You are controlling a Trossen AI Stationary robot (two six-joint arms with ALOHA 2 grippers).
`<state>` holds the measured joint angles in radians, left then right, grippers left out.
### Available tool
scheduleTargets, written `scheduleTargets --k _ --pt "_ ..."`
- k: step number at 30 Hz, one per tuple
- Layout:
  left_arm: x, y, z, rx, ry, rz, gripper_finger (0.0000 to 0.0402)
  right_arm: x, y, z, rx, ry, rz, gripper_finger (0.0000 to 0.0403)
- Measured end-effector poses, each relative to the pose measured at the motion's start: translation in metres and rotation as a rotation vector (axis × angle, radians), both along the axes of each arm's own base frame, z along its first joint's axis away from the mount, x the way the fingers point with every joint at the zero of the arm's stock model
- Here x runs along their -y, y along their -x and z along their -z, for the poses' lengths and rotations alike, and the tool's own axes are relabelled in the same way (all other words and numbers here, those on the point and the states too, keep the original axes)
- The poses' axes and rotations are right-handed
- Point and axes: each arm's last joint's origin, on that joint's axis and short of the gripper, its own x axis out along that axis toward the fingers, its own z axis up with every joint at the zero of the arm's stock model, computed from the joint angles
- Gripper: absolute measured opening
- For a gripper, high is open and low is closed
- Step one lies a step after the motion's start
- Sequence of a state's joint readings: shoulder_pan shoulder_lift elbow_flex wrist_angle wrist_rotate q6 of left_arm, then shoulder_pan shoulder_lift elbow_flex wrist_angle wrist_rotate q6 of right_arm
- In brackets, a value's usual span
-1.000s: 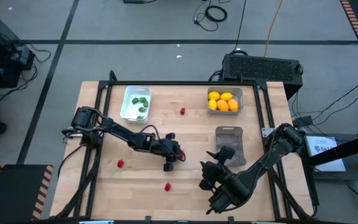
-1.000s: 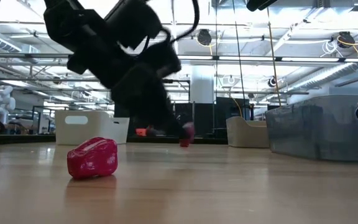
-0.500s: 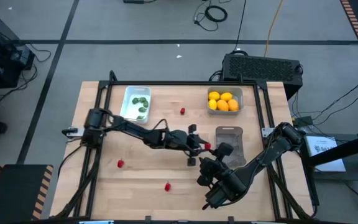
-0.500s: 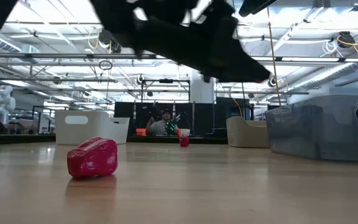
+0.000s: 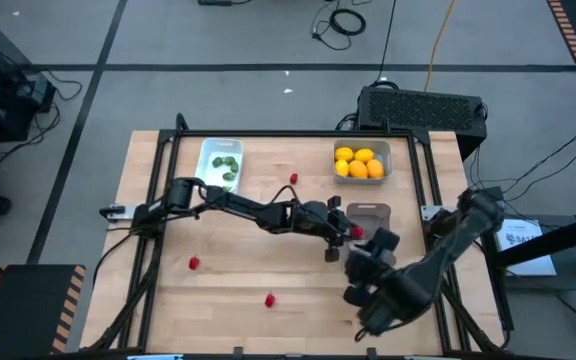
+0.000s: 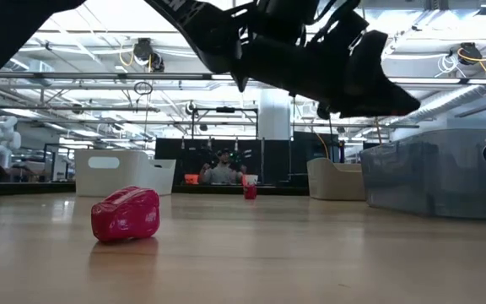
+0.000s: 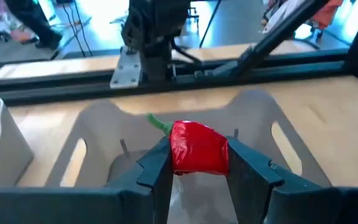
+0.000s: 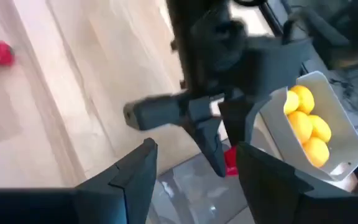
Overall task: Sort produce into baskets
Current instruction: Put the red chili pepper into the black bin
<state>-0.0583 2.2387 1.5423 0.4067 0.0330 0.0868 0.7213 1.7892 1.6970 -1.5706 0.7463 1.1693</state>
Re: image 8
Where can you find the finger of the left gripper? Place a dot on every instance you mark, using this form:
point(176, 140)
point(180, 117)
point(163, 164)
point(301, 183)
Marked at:
point(208, 137)
point(236, 124)

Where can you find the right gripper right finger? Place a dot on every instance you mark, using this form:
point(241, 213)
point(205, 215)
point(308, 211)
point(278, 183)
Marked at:
point(269, 186)

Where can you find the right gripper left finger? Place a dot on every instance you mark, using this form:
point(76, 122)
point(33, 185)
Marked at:
point(132, 186)

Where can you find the yellow lemon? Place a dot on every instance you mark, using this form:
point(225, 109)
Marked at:
point(321, 128)
point(300, 126)
point(305, 98)
point(291, 103)
point(315, 152)

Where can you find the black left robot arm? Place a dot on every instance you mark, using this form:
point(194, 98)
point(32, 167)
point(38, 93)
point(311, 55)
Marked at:
point(191, 31)

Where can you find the transparent grey plastic basket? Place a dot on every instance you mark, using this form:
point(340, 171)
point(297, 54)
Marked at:
point(191, 193)

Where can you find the beige plastic basket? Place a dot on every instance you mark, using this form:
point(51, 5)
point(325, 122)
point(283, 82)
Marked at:
point(343, 130)

